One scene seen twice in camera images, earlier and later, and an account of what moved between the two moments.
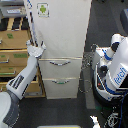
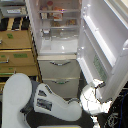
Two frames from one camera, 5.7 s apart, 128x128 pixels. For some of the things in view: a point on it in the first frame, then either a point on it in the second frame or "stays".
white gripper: x=36 y=51 to x=89 y=100
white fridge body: x=61 y=25 stays
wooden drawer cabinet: x=14 y=37 stays
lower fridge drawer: x=61 y=87 stays
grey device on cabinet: x=13 y=11 stays
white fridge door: x=62 y=26 to x=103 y=44
